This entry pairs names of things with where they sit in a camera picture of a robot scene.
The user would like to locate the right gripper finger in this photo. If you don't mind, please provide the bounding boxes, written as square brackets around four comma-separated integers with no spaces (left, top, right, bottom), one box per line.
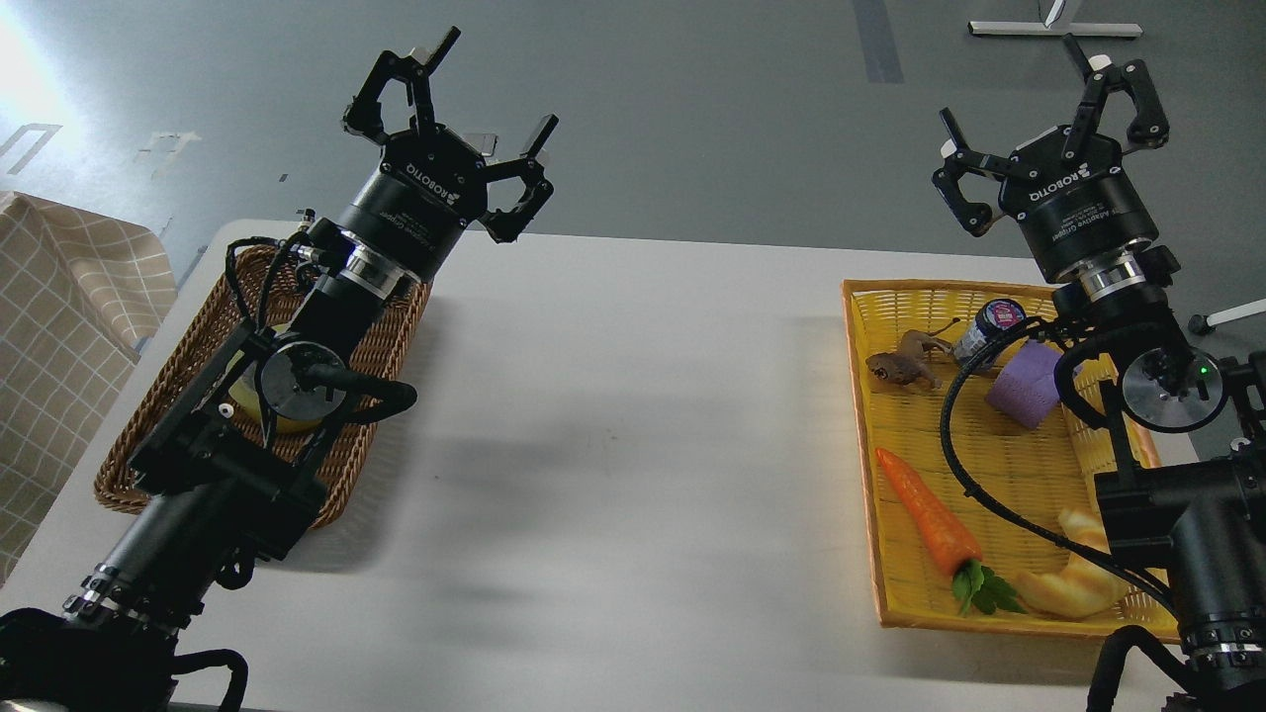
[1062,34,1171,163]
[932,106,1039,237]

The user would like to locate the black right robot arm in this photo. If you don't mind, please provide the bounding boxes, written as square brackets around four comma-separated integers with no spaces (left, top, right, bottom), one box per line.
[933,35,1265,711]

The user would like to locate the yellow plastic basket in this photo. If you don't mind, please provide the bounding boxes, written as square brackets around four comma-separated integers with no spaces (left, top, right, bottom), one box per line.
[841,279,1179,644]

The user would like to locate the toy croissant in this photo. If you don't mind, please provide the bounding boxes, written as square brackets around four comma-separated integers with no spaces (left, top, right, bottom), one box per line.
[1012,505,1131,620]

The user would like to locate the white caster leg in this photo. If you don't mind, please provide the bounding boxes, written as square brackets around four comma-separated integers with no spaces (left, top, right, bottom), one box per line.
[1186,299,1266,336]

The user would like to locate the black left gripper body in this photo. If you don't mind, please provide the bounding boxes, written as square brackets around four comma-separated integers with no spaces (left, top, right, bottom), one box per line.
[339,125,487,283]

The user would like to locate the brown toy frog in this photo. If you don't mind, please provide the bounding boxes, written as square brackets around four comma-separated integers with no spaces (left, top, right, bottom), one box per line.
[863,318,961,389]

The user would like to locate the white stand base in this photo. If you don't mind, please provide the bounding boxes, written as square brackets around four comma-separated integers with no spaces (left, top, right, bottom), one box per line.
[966,1,1144,41]

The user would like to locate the brown wicker basket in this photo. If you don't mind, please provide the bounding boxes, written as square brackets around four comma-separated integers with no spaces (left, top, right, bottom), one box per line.
[92,246,429,530]

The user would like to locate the beige checkered cloth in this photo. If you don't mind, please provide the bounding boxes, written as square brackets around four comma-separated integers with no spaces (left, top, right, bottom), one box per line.
[1,191,176,576]

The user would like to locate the yellow tape roll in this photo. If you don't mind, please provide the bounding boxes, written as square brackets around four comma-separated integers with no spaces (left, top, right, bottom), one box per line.
[227,356,322,436]

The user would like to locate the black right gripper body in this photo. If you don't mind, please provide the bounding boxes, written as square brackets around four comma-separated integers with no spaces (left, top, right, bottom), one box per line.
[999,125,1158,284]

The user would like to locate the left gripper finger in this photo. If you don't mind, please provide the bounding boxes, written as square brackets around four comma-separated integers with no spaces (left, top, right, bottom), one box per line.
[341,27,462,144]
[477,114,560,245]

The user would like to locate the small dark jar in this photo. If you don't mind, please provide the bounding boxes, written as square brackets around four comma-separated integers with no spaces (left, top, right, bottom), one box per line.
[952,299,1027,367]

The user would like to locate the orange toy carrot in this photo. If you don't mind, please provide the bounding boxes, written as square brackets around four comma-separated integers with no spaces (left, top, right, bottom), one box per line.
[874,448,1025,616]

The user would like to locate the purple foam block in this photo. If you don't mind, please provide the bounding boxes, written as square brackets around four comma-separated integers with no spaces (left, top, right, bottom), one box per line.
[984,340,1061,431]

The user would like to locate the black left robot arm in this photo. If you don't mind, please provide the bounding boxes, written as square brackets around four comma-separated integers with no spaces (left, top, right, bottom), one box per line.
[3,28,558,711]

